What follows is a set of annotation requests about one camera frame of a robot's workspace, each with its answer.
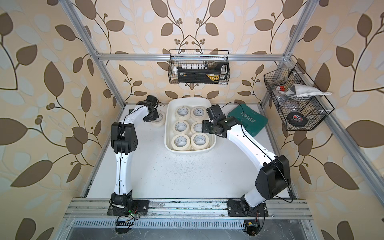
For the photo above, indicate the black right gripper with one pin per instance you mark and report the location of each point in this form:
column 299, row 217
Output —
column 205, row 127

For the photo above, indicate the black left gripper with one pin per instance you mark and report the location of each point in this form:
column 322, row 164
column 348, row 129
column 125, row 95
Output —
column 150, row 119

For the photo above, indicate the cream masking tape roll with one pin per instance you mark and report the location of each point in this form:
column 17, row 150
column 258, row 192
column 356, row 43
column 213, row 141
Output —
column 181, row 127
column 199, row 114
column 183, row 113
column 160, row 121
column 181, row 142
column 196, row 127
column 200, row 141

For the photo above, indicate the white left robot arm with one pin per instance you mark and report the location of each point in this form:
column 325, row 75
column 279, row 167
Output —
column 124, row 141

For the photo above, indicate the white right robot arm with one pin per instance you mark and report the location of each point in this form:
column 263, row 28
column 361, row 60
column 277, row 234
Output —
column 273, row 172

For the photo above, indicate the white plastic storage box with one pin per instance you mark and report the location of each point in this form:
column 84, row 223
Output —
column 171, row 118

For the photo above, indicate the black yellow box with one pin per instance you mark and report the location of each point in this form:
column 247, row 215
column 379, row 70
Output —
column 198, row 76

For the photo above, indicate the green tool case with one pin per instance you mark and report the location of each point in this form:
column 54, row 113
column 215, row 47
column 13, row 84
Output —
column 252, row 121

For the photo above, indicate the black round disc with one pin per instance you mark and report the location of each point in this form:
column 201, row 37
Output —
column 297, row 119

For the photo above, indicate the grey cloth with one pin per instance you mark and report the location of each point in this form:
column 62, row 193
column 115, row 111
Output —
column 301, row 91

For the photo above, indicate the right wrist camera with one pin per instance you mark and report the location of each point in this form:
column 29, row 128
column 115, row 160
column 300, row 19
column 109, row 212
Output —
column 215, row 113

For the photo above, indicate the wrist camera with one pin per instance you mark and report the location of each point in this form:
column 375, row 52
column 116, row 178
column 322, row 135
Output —
column 215, row 113
column 153, row 100

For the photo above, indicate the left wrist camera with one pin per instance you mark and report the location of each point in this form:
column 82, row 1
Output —
column 153, row 100

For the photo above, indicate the black wire basket rear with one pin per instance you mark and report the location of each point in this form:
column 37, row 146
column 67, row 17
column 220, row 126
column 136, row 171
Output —
column 217, row 60

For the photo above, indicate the black wire basket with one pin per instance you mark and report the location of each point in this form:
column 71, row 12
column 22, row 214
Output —
column 315, row 108
column 217, row 60

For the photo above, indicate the black wire basket right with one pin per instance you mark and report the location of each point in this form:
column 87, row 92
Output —
column 315, row 108

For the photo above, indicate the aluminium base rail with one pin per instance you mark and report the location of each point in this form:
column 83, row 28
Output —
column 191, row 209

